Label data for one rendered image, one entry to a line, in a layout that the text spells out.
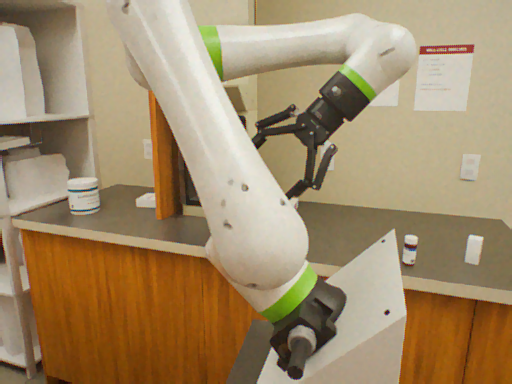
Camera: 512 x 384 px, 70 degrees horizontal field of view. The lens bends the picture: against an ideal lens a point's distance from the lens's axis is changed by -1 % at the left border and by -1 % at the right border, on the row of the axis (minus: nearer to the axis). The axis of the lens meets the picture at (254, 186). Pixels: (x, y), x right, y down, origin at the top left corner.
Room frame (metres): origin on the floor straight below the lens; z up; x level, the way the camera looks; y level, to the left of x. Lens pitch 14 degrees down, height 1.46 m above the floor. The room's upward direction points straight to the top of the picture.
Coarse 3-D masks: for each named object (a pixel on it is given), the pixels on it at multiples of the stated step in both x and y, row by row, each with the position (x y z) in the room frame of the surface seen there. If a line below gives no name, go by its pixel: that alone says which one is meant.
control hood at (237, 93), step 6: (222, 84) 1.39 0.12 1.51; (228, 84) 1.38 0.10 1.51; (234, 84) 1.37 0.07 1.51; (240, 84) 1.40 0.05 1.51; (246, 84) 1.46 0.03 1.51; (228, 90) 1.39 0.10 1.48; (234, 90) 1.39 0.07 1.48; (240, 90) 1.39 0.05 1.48; (246, 90) 1.45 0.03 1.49; (228, 96) 1.42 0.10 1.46; (234, 96) 1.41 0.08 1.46; (240, 96) 1.40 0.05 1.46; (246, 96) 1.45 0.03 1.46; (234, 102) 1.43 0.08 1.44; (240, 102) 1.43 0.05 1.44; (246, 102) 1.45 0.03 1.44; (234, 108) 1.46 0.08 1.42; (240, 108) 1.45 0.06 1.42; (246, 108) 1.45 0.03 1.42
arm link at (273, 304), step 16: (208, 240) 0.60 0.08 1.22; (208, 256) 0.59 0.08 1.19; (304, 272) 0.57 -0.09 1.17; (240, 288) 0.57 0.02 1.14; (288, 288) 0.55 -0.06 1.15; (304, 288) 0.56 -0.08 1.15; (256, 304) 0.56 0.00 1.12; (272, 304) 0.55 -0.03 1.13; (288, 304) 0.54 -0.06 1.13; (272, 320) 0.56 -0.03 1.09
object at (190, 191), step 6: (240, 120) 1.47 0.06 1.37; (186, 168) 1.56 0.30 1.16; (186, 174) 1.56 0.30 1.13; (186, 180) 1.56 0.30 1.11; (186, 186) 1.56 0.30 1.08; (192, 186) 1.55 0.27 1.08; (186, 192) 1.56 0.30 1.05; (192, 192) 1.55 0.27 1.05; (186, 198) 1.56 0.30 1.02; (192, 198) 1.55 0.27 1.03; (198, 198) 1.54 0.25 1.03; (186, 204) 1.56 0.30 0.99; (192, 204) 1.55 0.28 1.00; (198, 204) 1.54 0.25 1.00
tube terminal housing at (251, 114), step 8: (232, 80) 1.50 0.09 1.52; (240, 80) 1.49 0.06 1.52; (248, 80) 1.48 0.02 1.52; (256, 80) 1.57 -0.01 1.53; (248, 88) 1.48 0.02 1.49; (256, 88) 1.57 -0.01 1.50; (248, 96) 1.48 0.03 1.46; (256, 96) 1.57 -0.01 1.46; (248, 104) 1.48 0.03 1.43; (256, 104) 1.57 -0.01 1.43; (240, 112) 1.49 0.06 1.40; (248, 112) 1.48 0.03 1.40; (256, 112) 1.57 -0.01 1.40; (248, 120) 1.48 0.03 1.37; (256, 120) 1.57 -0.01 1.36; (248, 128) 1.48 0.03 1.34; (184, 208) 1.58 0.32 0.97; (192, 208) 1.56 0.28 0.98; (200, 208) 1.55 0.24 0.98; (200, 216) 1.55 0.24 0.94
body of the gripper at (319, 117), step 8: (312, 104) 0.75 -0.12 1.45; (320, 104) 0.73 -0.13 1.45; (304, 112) 0.77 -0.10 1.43; (312, 112) 0.74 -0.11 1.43; (320, 112) 0.73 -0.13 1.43; (328, 112) 0.72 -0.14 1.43; (296, 120) 0.77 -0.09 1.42; (304, 120) 0.76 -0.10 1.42; (312, 120) 0.76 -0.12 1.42; (320, 120) 0.72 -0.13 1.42; (328, 120) 0.72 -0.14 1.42; (336, 120) 0.73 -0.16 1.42; (312, 128) 0.75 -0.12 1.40; (320, 128) 0.74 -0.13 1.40; (328, 128) 0.73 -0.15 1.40; (336, 128) 0.74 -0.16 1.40; (296, 136) 0.76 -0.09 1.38; (304, 136) 0.75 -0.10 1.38; (320, 136) 0.74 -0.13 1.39; (328, 136) 0.74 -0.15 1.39; (304, 144) 0.75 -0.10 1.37; (320, 144) 0.75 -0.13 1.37
